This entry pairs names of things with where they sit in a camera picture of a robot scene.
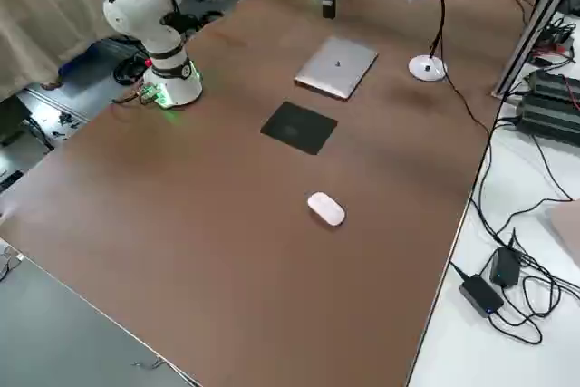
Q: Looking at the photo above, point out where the beige curtain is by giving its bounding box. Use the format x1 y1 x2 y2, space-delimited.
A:
0 0 137 102

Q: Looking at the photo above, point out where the black lamp power cable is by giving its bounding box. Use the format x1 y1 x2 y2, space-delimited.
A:
445 73 493 139

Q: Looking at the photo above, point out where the white computer mouse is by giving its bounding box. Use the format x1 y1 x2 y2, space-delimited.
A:
306 191 348 227

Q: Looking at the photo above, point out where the blue floor object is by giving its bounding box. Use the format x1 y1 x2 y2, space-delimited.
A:
57 40 114 84

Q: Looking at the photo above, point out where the aluminium camera post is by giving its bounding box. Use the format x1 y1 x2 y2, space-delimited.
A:
491 0 580 99

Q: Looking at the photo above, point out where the pale pink flat object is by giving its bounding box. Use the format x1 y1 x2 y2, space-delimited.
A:
549 198 580 266

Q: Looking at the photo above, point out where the black electronics box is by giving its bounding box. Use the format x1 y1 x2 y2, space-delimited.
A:
516 67 580 149

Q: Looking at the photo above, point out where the black mouse pad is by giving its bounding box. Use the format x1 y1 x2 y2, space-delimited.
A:
259 100 339 157

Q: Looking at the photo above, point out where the silver closed laptop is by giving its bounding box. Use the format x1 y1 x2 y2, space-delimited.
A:
293 35 380 102

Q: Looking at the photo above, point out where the black floor box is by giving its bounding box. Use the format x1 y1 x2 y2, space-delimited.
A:
0 95 31 146

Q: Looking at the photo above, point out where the black power adapter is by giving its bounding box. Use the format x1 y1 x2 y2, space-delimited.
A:
488 246 522 289

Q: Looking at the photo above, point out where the green circuit board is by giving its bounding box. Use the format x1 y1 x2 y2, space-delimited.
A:
138 82 160 106

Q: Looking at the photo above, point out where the black flat hub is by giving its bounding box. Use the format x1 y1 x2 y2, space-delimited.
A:
459 273 506 318

